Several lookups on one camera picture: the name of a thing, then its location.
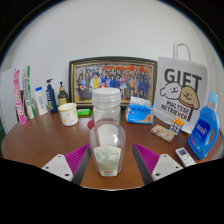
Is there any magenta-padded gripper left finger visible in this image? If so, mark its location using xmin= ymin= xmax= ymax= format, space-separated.
xmin=40 ymin=143 xmax=92 ymax=186

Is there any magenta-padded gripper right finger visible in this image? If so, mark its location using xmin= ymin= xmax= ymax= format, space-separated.
xmin=131 ymin=143 xmax=184 ymax=186

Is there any clear bottle with white cap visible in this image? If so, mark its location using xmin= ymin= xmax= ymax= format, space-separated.
xmin=89 ymin=87 xmax=127 ymax=178

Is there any small patterned box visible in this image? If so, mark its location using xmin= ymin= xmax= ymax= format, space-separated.
xmin=150 ymin=124 xmax=176 ymax=143

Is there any white remote control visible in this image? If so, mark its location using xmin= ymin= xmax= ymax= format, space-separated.
xmin=175 ymin=146 xmax=197 ymax=168

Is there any white cup with yellow rim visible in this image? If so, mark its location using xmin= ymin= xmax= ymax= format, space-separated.
xmin=57 ymin=102 xmax=80 ymax=127

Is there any puzzle cube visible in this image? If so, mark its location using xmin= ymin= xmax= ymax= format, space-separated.
xmin=169 ymin=118 xmax=185 ymax=136

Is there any blue tissue pack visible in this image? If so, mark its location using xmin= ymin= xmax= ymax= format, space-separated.
xmin=125 ymin=95 xmax=155 ymax=125

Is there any small green pack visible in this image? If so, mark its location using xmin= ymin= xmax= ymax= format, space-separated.
xmin=76 ymin=108 xmax=93 ymax=117

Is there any blue detergent bottle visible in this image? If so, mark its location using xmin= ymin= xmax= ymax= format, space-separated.
xmin=187 ymin=91 xmax=221 ymax=160

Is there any amber pump bottle yellow label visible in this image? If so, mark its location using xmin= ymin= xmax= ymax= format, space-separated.
xmin=57 ymin=81 xmax=69 ymax=107

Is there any dark blue pump bottle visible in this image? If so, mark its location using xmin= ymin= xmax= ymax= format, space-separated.
xmin=45 ymin=78 xmax=59 ymax=114

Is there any white bottle with blue cap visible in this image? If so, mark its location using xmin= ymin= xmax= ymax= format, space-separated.
xmin=34 ymin=86 xmax=49 ymax=116

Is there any white paper gift bag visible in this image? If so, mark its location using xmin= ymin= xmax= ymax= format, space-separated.
xmin=154 ymin=41 xmax=209 ymax=134

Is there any long green and white box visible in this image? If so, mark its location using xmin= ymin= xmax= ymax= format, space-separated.
xmin=21 ymin=65 xmax=37 ymax=120

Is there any long pink box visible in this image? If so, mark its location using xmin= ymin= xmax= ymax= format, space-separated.
xmin=12 ymin=69 xmax=28 ymax=125

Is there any framed cartoon group picture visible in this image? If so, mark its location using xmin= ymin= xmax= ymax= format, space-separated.
xmin=68 ymin=57 xmax=158 ymax=109

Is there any white refrigerator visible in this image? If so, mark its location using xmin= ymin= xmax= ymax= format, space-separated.
xmin=0 ymin=68 xmax=18 ymax=133

